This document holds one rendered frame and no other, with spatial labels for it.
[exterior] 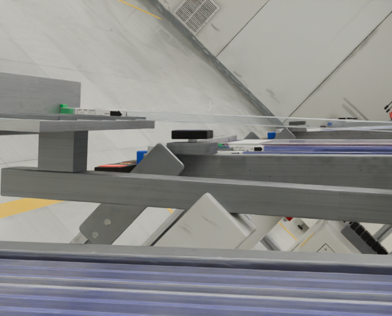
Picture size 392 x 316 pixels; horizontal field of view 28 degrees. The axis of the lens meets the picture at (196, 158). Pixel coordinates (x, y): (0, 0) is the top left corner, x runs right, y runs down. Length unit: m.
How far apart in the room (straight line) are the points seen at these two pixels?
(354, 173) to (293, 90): 8.88
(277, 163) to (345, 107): 8.82
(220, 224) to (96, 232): 0.35
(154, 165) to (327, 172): 0.23
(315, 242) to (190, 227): 1.78
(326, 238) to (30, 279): 2.29
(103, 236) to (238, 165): 0.21
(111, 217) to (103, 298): 0.84
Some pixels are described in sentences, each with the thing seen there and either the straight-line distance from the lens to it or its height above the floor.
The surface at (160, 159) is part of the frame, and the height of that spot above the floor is 0.74.
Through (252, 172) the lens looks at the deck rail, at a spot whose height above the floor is 0.81.
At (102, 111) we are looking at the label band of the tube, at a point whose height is 0.76.
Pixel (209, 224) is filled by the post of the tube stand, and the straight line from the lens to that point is 0.77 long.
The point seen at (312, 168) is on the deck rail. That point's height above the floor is 0.87.
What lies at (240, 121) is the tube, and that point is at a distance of 0.89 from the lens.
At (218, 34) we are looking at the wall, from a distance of 10.11.
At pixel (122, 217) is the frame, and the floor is 0.65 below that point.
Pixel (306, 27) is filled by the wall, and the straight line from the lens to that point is 9.96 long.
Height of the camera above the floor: 0.98
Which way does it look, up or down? 11 degrees down
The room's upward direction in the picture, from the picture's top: 44 degrees clockwise
